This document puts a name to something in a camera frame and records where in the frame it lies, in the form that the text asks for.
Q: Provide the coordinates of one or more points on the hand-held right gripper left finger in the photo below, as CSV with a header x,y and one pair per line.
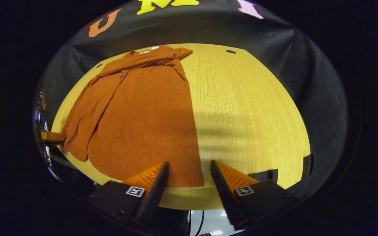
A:
x,y
154,196

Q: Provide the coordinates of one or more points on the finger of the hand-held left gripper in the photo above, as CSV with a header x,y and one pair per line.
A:
x,y
52,137

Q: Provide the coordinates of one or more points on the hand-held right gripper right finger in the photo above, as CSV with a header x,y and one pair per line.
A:
x,y
223,193

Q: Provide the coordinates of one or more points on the orange jacket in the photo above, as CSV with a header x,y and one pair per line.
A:
x,y
143,114

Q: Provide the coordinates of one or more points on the black backdrop cloth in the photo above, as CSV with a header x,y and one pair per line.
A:
x,y
208,26

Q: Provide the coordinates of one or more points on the black table bracket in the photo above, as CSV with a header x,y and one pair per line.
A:
x,y
262,175
308,165

